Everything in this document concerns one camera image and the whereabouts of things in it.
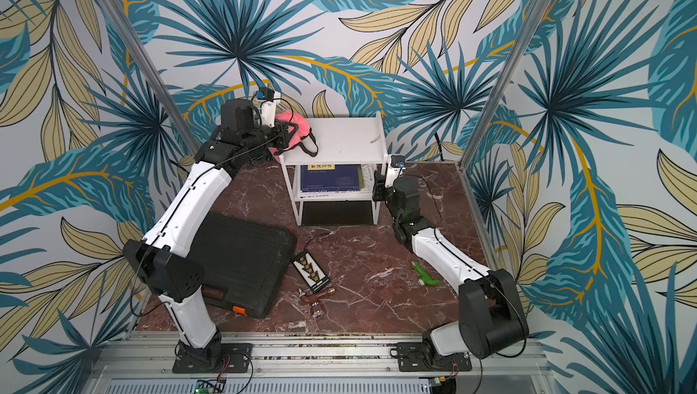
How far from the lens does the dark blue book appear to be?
87 cm

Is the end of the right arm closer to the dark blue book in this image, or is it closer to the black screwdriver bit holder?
the dark blue book

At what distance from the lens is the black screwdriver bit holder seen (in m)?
0.87

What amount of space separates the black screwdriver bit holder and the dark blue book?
0.24 m
